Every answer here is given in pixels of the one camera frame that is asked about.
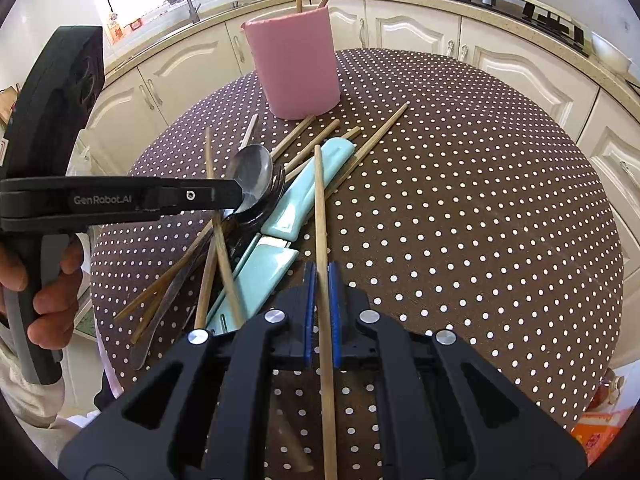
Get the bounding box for orange package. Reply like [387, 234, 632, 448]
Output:
[570, 405, 637, 467]

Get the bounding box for cream kitchen cabinets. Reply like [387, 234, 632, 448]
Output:
[75, 0, 640, 361]

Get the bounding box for brown polka dot tablecloth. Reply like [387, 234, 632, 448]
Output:
[90, 47, 626, 480]

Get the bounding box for bunch of wooden chopsticks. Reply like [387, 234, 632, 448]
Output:
[114, 102, 411, 346]

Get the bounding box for chrome kitchen faucet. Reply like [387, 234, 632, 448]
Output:
[154, 0, 202, 25]

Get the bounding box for black gas stove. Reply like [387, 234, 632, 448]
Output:
[377, 0, 591, 57]

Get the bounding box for pink utensil holder cup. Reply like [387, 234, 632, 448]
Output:
[242, 6, 342, 120]

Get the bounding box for person's left hand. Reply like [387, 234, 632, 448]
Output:
[0, 240, 84, 351]

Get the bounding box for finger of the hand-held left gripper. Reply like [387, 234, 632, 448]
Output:
[0, 176, 247, 221]
[0, 207, 241, 234]

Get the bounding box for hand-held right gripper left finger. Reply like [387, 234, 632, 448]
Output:
[59, 261, 321, 480]

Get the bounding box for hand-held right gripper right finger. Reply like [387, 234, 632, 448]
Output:
[327, 261, 587, 480]

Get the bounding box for beige kitchen countertop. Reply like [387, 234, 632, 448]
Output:
[102, 0, 640, 111]

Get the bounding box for light blue plastic utensil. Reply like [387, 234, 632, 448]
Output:
[205, 234, 300, 333]
[260, 137, 357, 240]

